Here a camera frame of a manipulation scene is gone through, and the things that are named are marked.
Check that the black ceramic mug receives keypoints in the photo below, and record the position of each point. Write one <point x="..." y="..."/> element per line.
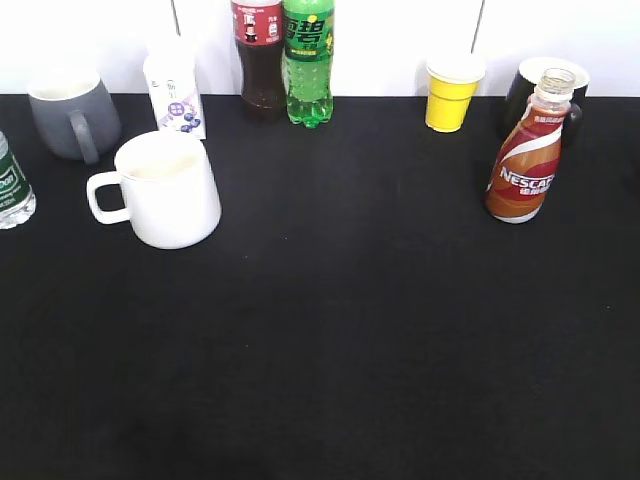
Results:
<point x="528" y="74"/>

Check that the clear water bottle green label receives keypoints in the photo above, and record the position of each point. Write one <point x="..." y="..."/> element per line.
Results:
<point x="17" y="199"/>

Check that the green sprite bottle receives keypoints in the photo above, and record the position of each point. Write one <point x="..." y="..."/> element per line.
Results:
<point x="309" y="48"/>

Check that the yellow paper cup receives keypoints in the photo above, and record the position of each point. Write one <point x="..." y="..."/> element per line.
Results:
<point x="454" y="79"/>

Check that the grey ceramic mug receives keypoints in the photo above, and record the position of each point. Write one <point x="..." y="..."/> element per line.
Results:
<point x="74" y="114"/>

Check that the nescafe coffee bottle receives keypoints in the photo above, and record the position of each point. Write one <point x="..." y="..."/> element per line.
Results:
<point x="527" y="161"/>

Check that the cola bottle red label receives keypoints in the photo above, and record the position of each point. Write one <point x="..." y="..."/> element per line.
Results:
<point x="259" y="39"/>

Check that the white ceramic mug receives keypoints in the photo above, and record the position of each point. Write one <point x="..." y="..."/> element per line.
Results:
<point x="168" y="188"/>

